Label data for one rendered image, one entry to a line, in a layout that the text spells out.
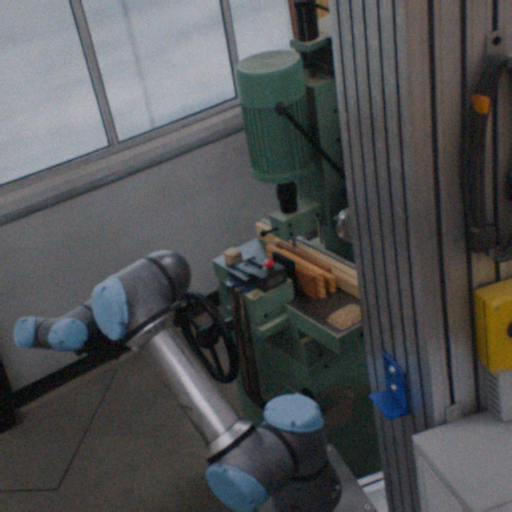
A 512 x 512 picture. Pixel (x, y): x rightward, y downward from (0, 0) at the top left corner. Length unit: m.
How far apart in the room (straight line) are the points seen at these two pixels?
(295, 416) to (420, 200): 0.70
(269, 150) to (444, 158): 1.16
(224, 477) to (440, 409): 0.49
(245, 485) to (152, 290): 0.42
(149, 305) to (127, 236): 2.01
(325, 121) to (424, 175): 1.21
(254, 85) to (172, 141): 1.47
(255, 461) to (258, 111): 0.97
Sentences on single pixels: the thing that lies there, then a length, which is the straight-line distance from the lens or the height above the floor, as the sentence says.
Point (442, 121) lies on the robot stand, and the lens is 1.34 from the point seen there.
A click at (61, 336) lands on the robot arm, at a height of 1.11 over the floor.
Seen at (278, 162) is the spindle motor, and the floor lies 1.26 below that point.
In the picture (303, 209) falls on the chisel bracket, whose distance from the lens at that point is 2.64.
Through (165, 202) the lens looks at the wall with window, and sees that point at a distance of 3.91.
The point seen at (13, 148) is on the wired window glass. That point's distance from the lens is 3.65.
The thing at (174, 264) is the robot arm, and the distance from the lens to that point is 1.92.
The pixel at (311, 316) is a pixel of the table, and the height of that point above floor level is 0.90.
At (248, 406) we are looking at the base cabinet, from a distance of 3.07.
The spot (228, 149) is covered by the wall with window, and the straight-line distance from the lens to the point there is 4.01.
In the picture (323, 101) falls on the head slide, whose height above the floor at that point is 1.37.
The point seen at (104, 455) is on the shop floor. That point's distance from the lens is 3.63.
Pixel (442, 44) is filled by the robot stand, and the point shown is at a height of 1.85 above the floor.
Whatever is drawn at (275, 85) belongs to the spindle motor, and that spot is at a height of 1.47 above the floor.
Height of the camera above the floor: 2.27
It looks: 30 degrees down
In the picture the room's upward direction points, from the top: 10 degrees counter-clockwise
